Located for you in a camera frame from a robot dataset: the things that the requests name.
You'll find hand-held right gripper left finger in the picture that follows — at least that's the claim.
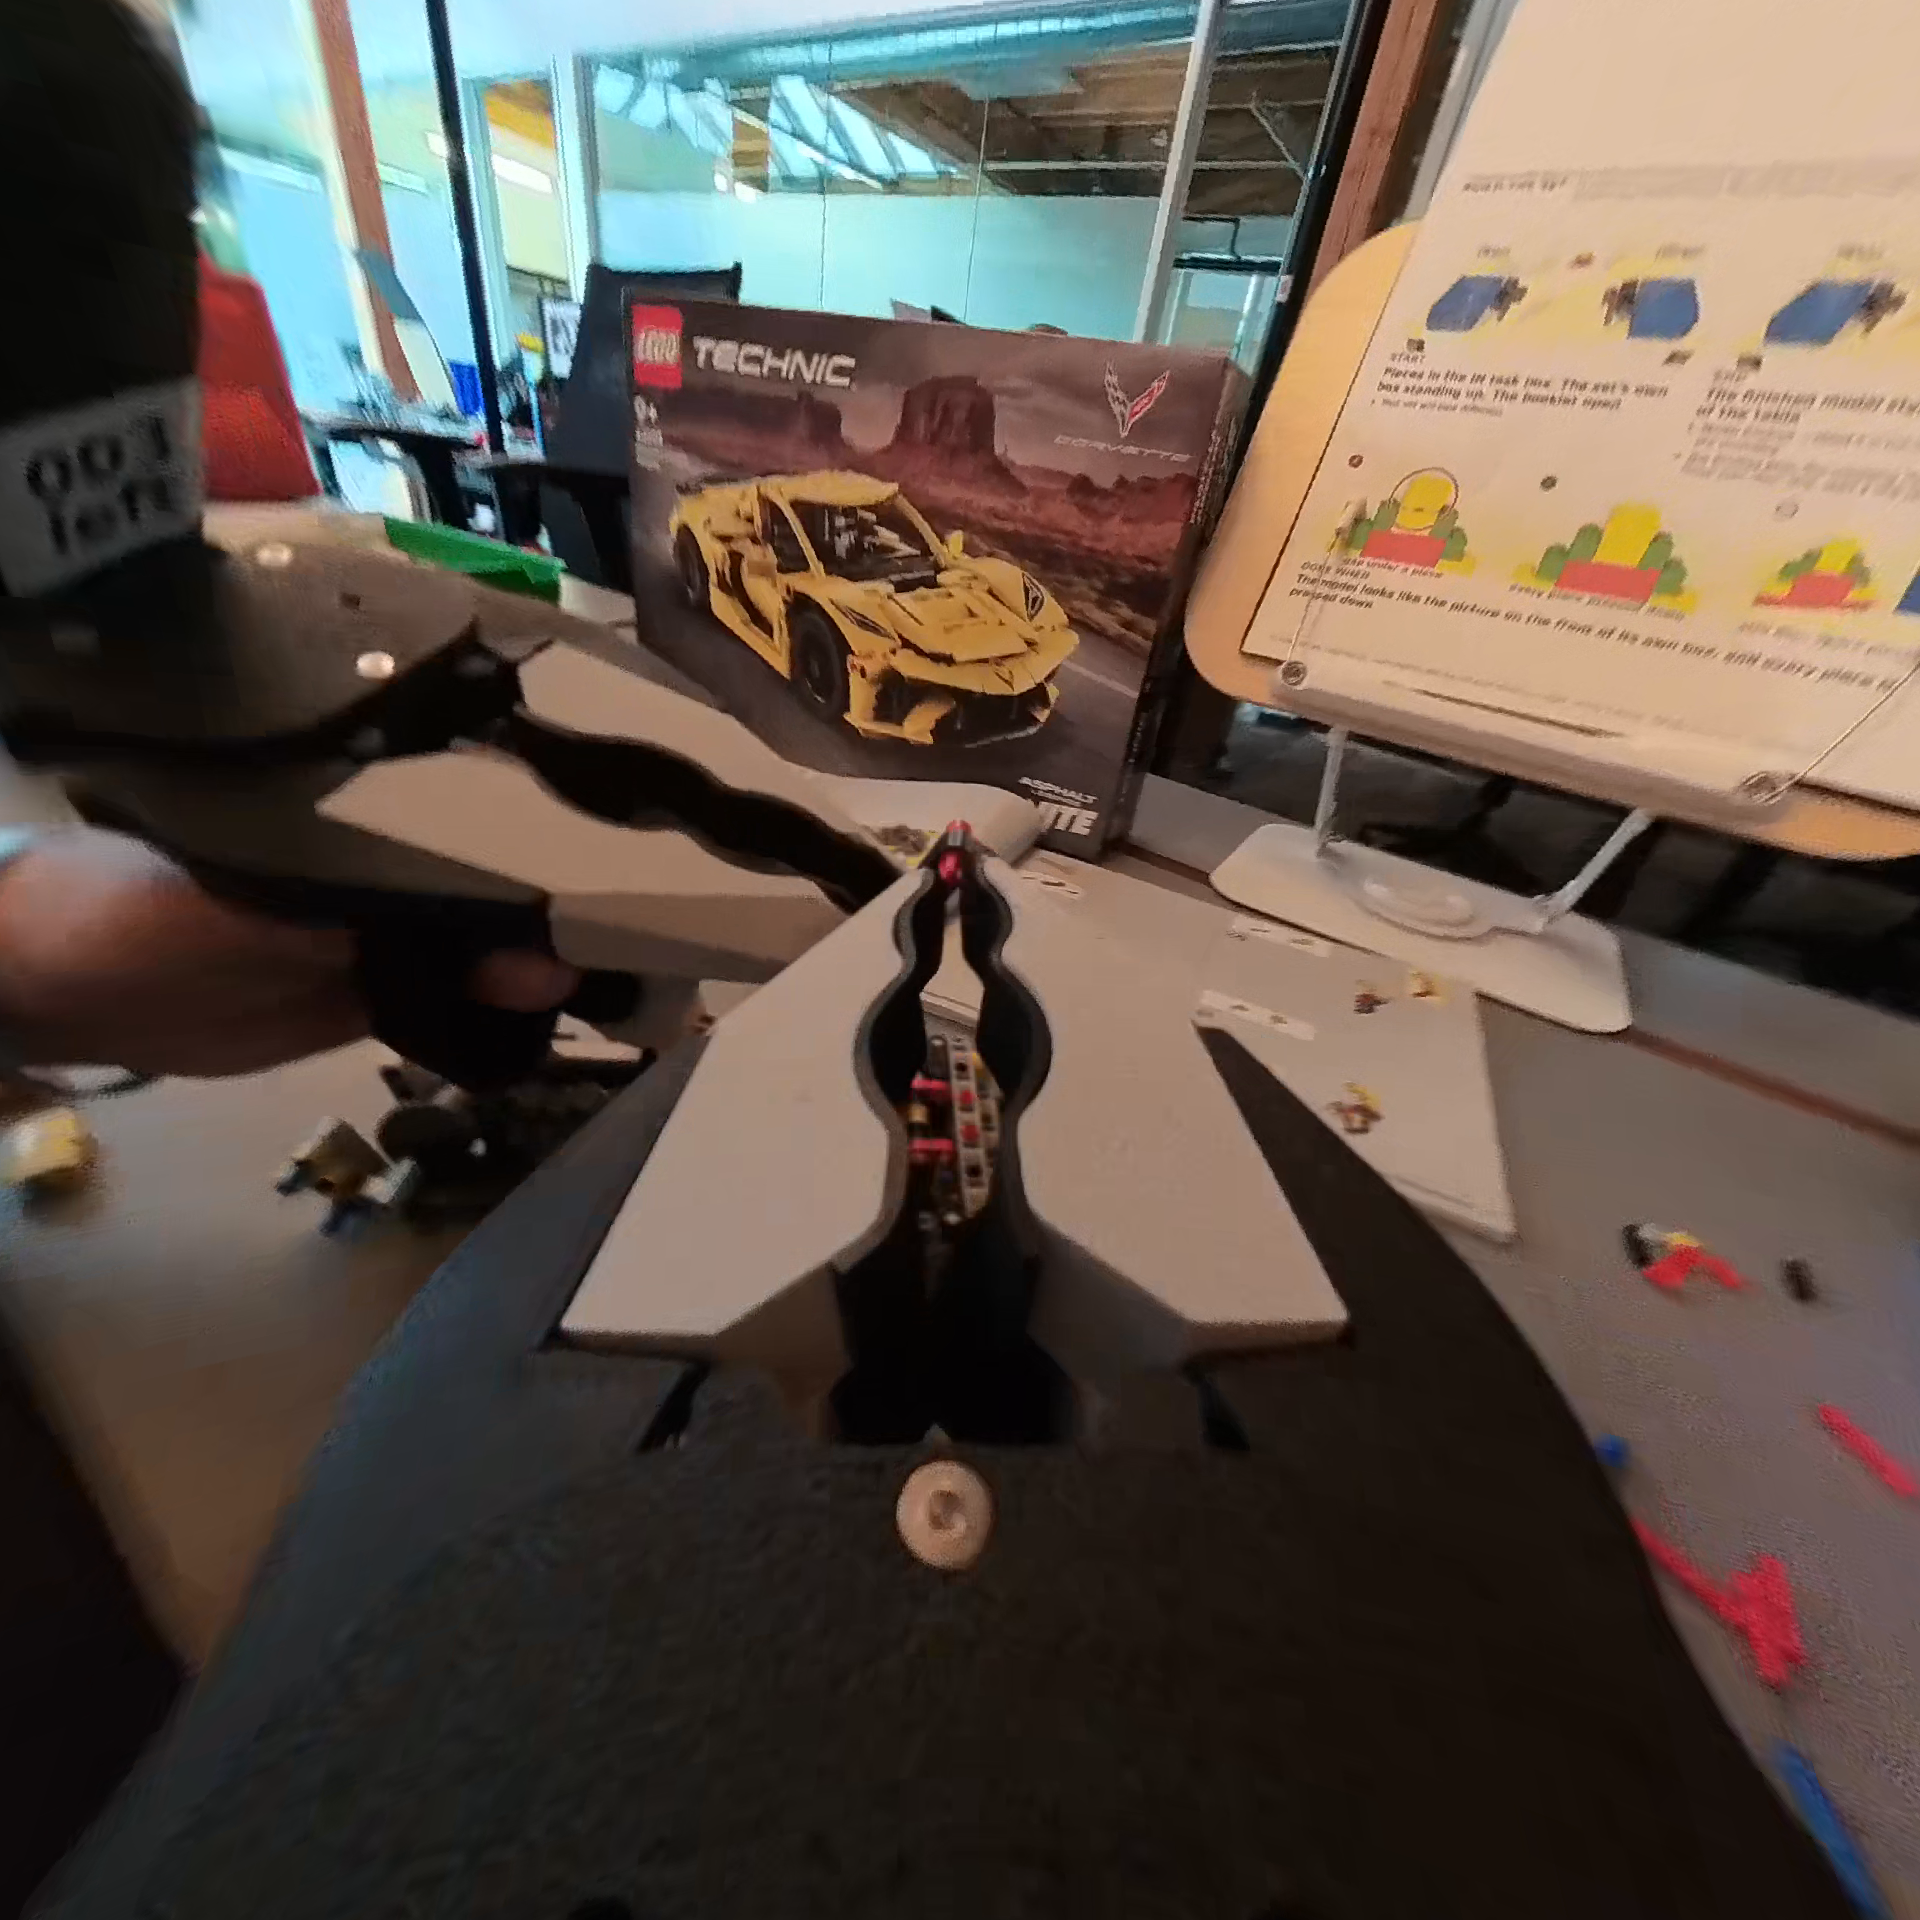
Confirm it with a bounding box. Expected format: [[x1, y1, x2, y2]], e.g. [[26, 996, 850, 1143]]
[[561, 878, 939, 1352]]

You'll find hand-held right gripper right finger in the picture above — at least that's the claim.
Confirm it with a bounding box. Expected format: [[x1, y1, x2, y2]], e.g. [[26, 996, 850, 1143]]
[[967, 862, 1346, 1374]]

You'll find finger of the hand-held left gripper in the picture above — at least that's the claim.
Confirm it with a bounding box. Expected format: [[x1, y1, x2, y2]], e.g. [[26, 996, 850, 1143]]
[[317, 765, 863, 985], [517, 642, 903, 902]]

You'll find lego car model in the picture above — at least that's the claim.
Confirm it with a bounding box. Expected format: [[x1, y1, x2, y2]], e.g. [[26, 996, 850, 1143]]
[[270, 1030, 1010, 1238]]

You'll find pile of red blue pins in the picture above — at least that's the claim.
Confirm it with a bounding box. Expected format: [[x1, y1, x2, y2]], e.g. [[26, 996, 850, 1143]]
[[1591, 1400, 1920, 1920]]

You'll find lego instruction booklet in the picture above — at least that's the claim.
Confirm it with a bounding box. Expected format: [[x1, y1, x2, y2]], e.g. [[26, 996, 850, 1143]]
[[839, 815, 1518, 1242]]

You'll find lego set box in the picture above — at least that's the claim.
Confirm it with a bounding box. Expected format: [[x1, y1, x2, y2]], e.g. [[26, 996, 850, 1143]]
[[621, 293, 1255, 858]]

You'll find small cluster of lego connectors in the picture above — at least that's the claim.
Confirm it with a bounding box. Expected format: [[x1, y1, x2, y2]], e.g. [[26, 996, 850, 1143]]
[[1621, 1222, 1818, 1300]]

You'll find person's left hand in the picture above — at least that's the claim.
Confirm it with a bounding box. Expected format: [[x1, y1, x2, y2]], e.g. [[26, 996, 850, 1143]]
[[0, 829, 577, 1081]]

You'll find red plastic container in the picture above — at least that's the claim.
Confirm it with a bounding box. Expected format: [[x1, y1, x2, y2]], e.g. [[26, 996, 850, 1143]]
[[193, 256, 325, 505]]

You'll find green plastic bin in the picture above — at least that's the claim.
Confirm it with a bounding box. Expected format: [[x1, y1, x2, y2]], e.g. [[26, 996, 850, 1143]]
[[381, 514, 569, 601]]

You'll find black office chair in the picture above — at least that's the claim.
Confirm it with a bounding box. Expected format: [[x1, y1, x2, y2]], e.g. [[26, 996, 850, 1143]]
[[510, 262, 744, 593]]

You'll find black metal pole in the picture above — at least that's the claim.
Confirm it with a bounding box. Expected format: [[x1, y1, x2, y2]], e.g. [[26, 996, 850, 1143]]
[[422, 0, 505, 452]]

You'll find printed instruction sheet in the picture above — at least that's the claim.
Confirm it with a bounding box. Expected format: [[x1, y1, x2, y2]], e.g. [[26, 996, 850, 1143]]
[[1240, 0, 1920, 810]]

